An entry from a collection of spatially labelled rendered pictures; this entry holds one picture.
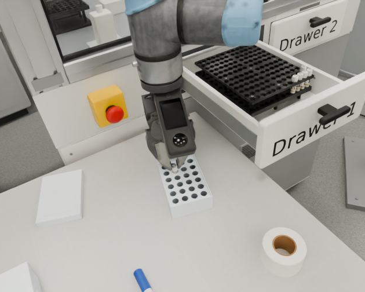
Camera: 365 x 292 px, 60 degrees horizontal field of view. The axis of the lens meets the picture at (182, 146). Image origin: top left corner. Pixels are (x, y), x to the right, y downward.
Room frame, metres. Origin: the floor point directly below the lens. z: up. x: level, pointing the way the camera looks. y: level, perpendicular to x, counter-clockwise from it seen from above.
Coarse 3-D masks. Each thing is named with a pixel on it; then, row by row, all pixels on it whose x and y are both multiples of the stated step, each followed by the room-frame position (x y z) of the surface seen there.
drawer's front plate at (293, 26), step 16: (304, 16) 0.89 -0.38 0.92; (320, 16) 0.92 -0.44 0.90; (336, 16) 0.96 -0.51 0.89; (272, 32) 0.85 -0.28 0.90; (288, 32) 0.87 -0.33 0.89; (304, 32) 0.90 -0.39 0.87; (320, 32) 0.93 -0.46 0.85; (336, 32) 0.97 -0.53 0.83; (288, 48) 0.87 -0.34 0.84; (304, 48) 0.91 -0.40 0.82
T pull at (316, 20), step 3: (312, 18) 0.90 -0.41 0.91; (315, 18) 0.90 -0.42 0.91; (318, 18) 0.90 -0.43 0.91; (321, 18) 0.90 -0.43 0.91; (324, 18) 0.89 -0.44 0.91; (327, 18) 0.89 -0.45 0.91; (330, 18) 0.89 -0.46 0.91; (309, 21) 0.90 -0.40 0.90; (312, 21) 0.89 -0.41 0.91; (315, 21) 0.87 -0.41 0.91; (318, 21) 0.87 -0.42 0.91; (321, 21) 0.87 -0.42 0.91; (324, 21) 0.88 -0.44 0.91; (327, 21) 0.89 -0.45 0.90; (312, 24) 0.86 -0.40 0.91; (315, 24) 0.86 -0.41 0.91; (318, 24) 0.87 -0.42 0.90; (321, 24) 0.87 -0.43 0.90; (312, 27) 0.86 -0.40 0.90
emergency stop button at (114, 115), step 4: (112, 108) 0.57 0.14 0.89; (116, 108) 0.57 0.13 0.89; (120, 108) 0.58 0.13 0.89; (108, 112) 0.57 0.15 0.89; (112, 112) 0.57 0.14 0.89; (116, 112) 0.57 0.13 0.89; (120, 112) 0.57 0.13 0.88; (108, 116) 0.56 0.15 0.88; (112, 116) 0.56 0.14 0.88; (116, 116) 0.57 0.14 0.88; (120, 116) 0.57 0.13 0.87; (108, 120) 0.56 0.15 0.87; (112, 120) 0.56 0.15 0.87; (116, 120) 0.57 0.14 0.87; (120, 120) 0.57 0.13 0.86
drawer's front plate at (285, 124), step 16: (352, 80) 0.54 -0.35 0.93; (320, 96) 0.49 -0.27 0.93; (336, 96) 0.50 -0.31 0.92; (352, 96) 0.53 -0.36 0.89; (288, 112) 0.45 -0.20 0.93; (304, 112) 0.46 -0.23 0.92; (352, 112) 0.54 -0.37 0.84; (272, 128) 0.43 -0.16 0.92; (288, 128) 0.45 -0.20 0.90; (304, 128) 0.47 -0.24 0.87; (320, 128) 0.49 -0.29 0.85; (336, 128) 0.52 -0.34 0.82; (272, 144) 0.43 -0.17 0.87; (288, 144) 0.45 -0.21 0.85; (304, 144) 0.47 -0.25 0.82; (256, 160) 0.43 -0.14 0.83; (272, 160) 0.44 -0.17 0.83
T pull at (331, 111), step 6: (318, 108) 0.48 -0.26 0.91; (324, 108) 0.48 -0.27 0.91; (330, 108) 0.47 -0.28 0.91; (336, 108) 0.47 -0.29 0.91; (342, 108) 0.47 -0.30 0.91; (348, 108) 0.47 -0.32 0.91; (324, 114) 0.46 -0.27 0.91; (330, 114) 0.45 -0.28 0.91; (336, 114) 0.45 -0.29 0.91; (342, 114) 0.46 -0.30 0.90; (324, 120) 0.44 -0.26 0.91; (330, 120) 0.45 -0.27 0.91
